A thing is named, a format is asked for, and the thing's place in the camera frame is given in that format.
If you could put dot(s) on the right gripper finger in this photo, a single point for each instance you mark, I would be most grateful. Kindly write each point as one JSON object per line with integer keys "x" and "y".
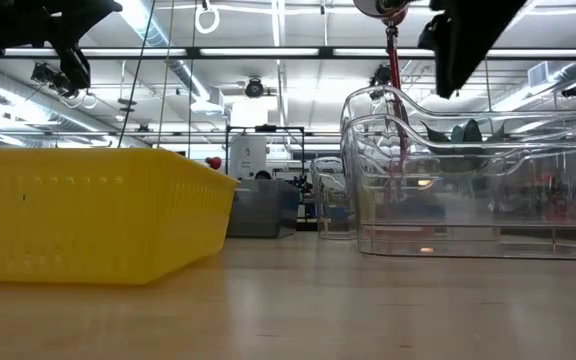
{"x": 460, "y": 45}

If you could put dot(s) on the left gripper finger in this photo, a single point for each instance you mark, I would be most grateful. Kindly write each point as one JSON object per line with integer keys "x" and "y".
{"x": 75, "y": 67}

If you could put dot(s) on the clear plastic bin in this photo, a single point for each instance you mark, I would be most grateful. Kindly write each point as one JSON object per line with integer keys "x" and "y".
{"x": 328, "y": 200}
{"x": 468, "y": 210}

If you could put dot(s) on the grey plastic basket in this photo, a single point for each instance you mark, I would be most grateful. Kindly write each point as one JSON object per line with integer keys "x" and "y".
{"x": 260, "y": 207}

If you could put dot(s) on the red desk lamp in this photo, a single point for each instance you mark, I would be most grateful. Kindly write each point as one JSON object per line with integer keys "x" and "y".
{"x": 393, "y": 50}

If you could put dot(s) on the yellow plastic basket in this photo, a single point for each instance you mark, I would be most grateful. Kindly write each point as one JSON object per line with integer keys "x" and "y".
{"x": 93, "y": 215}

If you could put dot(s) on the red round knob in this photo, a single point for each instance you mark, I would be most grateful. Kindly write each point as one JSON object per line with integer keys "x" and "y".
{"x": 214, "y": 162}

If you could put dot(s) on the black overhead beam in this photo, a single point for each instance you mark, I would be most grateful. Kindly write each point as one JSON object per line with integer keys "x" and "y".
{"x": 258, "y": 51}

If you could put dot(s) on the white machine cabinet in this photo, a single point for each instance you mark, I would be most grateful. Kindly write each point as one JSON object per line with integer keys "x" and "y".
{"x": 247, "y": 157}

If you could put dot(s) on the person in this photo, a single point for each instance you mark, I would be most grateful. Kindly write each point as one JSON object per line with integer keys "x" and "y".
{"x": 263, "y": 175}

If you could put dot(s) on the silver ventilation duct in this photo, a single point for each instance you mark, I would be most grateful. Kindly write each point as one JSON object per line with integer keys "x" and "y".
{"x": 168, "y": 50}

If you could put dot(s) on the black metal stand frame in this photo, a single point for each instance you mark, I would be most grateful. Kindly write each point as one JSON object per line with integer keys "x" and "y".
{"x": 228, "y": 150}

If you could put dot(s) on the black ceiling camera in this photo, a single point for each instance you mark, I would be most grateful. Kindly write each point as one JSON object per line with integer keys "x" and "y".
{"x": 254, "y": 88}

